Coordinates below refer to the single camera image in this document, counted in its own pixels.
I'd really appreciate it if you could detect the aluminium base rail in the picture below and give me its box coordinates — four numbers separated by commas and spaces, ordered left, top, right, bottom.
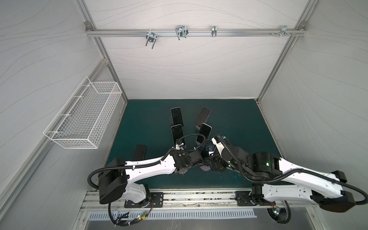
80, 188, 317, 211

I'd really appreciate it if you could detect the aluminium cross rail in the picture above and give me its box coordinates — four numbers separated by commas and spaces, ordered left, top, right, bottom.
86, 27, 307, 37

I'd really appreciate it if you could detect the white middle-right phone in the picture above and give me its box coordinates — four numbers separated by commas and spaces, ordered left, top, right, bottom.
196, 123, 212, 144

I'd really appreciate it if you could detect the teal edged phone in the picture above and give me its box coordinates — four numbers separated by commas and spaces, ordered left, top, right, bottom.
132, 144, 147, 161

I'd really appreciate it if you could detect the white wire basket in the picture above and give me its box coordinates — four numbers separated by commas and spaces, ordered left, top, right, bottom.
43, 77, 122, 149

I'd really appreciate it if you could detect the purple front-right phone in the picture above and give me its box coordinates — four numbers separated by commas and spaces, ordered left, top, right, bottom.
201, 139, 217, 159

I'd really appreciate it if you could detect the black back-left phone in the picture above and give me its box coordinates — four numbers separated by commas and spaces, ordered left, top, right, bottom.
170, 107, 184, 126

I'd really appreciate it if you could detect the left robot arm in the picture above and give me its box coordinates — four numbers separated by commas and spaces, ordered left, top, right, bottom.
87, 134, 206, 227

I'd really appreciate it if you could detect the white edged middle-left phone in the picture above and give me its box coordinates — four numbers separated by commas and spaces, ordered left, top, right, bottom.
171, 124, 185, 146

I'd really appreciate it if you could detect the purple back-right phone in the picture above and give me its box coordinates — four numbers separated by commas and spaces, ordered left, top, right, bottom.
195, 106, 211, 130

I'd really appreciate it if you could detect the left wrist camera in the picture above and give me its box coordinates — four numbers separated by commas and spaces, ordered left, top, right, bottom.
175, 143, 186, 150

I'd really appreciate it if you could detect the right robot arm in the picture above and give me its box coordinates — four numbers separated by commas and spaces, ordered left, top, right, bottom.
201, 135, 368, 224

